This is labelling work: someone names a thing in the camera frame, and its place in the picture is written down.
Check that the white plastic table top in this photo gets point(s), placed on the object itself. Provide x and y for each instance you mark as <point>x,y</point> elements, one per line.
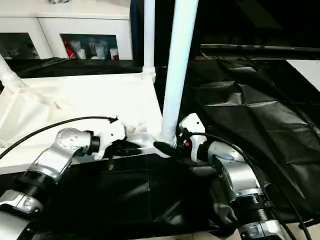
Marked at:
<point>75,100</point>

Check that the white plastic table leg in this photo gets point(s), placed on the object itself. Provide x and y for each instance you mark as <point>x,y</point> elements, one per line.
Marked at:
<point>10,75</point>
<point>149,37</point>
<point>178,62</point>

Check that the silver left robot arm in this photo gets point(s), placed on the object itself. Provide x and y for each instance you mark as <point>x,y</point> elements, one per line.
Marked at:
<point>50,160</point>

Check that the long black rod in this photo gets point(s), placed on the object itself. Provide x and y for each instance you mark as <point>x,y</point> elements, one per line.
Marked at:
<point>262,48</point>

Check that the blue upright panel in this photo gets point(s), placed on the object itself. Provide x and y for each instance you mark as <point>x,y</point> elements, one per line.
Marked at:
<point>136,25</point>

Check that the white glass-door cabinet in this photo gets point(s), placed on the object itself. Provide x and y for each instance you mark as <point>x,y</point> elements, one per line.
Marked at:
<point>75,25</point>

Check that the white paper sheet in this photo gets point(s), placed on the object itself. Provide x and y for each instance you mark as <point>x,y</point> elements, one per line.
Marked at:
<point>307,72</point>

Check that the black metal stand leg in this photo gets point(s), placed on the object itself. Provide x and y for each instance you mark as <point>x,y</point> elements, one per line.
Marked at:
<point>307,223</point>

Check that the crumpled silver bag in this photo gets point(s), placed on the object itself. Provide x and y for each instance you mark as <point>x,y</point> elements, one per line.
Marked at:
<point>56,1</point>

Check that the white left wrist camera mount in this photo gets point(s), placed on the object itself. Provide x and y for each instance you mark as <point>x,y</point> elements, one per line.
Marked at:
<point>112,132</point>

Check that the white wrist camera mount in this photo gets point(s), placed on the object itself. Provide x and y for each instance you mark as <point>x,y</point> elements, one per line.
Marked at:
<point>112,132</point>
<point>196,125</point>

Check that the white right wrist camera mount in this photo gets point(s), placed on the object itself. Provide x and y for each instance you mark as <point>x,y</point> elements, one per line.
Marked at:
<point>196,125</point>

